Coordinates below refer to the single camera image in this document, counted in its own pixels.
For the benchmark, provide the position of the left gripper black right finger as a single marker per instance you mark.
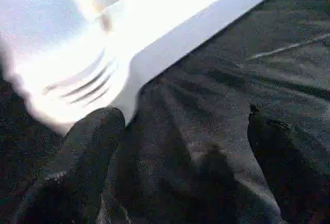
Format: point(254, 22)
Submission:
point(296, 177)

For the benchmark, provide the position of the black mat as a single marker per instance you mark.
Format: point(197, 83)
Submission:
point(206, 131)

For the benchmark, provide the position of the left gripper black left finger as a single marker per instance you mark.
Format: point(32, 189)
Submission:
point(77, 170)

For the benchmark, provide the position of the white plastic table top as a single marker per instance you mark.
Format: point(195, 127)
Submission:
point(206, 23)

